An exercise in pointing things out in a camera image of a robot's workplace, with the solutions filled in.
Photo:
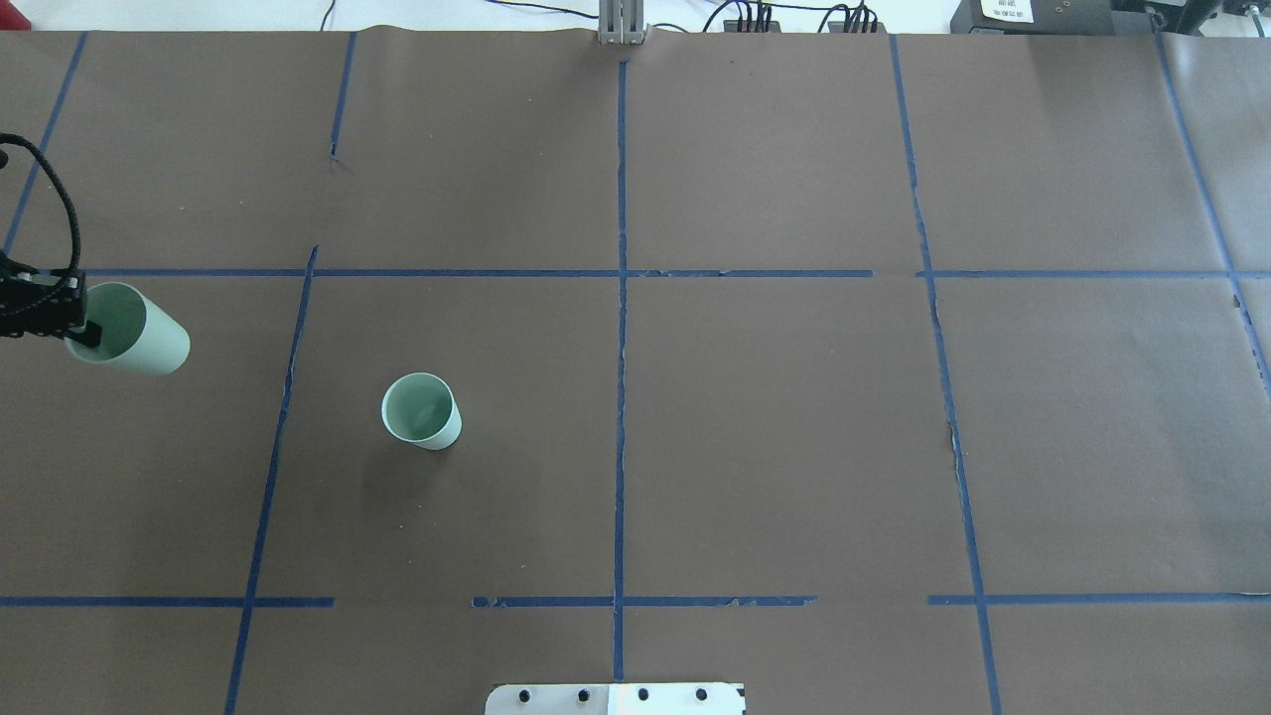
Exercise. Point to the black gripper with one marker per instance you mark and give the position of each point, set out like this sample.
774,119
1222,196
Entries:
40,310

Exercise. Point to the mint green cup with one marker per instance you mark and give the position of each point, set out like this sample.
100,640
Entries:
421,409
136,335

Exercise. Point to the black desktop box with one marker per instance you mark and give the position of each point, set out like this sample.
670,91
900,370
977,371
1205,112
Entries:
1048,18

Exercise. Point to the white pedestal column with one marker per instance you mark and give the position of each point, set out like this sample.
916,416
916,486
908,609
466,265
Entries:
709,697

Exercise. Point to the aluminium frame post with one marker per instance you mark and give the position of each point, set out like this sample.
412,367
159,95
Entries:
621,22

